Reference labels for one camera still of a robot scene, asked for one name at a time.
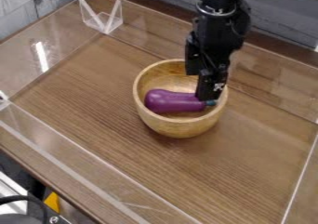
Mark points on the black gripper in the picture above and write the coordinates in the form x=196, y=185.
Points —
x=215, y=38

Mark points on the purple toy eggplant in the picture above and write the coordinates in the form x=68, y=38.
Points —
x=161, y=101

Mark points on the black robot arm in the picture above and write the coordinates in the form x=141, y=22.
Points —
x=220, y=8

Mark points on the light wooden bowl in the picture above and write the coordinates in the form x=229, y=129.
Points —
x=165, y=74

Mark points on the black device with yellow label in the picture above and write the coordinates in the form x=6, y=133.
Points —
x=58, y=208

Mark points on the clear acrylic corner bracket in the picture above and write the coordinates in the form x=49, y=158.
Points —
x=104, y=22

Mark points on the clear acrylic tray wall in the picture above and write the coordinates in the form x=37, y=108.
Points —
x=88, y=182

